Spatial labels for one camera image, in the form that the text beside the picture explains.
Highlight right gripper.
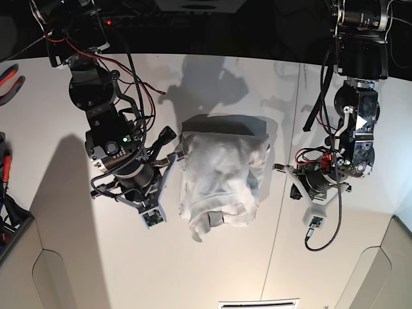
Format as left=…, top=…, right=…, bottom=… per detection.
left=113, top=160, right=161, bottom=196

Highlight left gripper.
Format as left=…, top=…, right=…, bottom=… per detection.
left=290, top=169, right=337, bottom=200

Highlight white t-shirt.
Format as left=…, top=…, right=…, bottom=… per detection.
left=177, top=115, right=278, bottom=242

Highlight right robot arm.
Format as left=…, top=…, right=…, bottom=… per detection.
left=30, top=1, right=176, bottom=201

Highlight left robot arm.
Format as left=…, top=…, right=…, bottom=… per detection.
left=290, top=1, right=395, bottom=200

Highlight black tool tray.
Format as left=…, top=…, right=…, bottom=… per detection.
left=1, top=194, right=34, bottom=262

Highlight black power strip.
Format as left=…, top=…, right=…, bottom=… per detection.
left=104, top=16, right=135, bottom=27

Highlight red grey pliers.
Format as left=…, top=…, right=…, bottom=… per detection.
left=0, top=64, right=26, bottom=108

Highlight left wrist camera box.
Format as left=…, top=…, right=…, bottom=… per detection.
left=273, top=162, right=351, bottom=229

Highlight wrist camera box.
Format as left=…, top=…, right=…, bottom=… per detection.
left=91, top=151, right=186, bottom=228
left=273, top=162, right=351, bottom=229

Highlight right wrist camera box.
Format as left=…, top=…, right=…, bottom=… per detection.
left=91, top=151, right=186, bottom=228

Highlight orange handled tool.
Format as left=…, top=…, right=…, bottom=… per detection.
left=3, top=150, right=12, bottom=197

